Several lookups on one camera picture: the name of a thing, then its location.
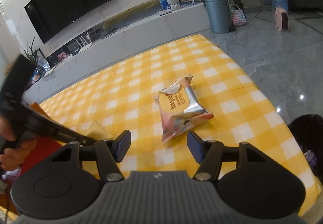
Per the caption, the grey metal trash bin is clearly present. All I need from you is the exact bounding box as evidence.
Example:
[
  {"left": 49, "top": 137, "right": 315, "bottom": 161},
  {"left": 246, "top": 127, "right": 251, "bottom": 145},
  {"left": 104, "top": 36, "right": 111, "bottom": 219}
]
[{"left": 204, "top": 0, "right": 232, "bottom": 33}]

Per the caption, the pink wet wipes packet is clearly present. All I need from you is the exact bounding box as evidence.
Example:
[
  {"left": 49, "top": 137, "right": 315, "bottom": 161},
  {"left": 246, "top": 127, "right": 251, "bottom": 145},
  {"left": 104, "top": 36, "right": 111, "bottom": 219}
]
[{"left": 154, "top": 75, "right": 214, "bottom": 144}]

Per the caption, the orange open storage box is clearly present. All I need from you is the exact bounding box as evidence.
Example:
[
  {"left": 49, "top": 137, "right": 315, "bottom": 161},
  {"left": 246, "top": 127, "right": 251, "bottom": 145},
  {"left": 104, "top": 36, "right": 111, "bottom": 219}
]
[{"left": 29, "top": 102, "right": 55, "bottom": 122}]

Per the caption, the person's left hand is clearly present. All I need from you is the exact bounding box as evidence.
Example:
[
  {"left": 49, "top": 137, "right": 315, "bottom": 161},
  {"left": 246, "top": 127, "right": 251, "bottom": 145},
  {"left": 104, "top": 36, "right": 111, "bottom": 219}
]
[{"left": 1, "top": 117, "right": 37, "bottom": 171}]

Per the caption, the yellow checkered tablecloth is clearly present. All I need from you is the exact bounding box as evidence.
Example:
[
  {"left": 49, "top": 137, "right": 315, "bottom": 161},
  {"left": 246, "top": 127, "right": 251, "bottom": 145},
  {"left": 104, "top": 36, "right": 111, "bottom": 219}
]
[{"left": 0, "top": 34, "right": 323, "bottom": 224}]

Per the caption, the woven pastel basket bag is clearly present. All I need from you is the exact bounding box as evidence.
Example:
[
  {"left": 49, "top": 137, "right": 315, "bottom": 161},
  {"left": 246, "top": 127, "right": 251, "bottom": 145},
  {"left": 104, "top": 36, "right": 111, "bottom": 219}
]
[{"left": 230, "top": 4, "right": 247, "bottom": 27}]

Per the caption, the green potted plant in vase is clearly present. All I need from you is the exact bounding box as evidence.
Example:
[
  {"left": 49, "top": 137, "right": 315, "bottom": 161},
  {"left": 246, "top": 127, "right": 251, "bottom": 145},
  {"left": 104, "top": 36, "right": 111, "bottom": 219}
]
[{"left": 24, "top": 38, "right": 50, "bottom": 72}]

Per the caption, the white marble tv bench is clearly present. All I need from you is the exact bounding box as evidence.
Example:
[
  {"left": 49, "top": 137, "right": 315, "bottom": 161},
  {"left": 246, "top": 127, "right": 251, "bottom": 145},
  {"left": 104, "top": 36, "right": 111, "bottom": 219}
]
[{"left": 24, "top": 3, "right": 210, "bottom": 104}]

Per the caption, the white wifi router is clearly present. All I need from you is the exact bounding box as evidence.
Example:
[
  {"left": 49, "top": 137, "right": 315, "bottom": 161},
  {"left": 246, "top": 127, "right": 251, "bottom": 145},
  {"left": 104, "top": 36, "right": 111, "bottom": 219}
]
[{"left": 75, "top": 32, "right": 92, "bottom": 53}]

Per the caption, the pink small heater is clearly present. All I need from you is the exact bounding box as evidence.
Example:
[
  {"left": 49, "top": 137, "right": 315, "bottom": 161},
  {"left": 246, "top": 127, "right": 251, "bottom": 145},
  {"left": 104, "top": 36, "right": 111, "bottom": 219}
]
[{"left": 275, "top": 6, "right": 289, "bottom": 31}]

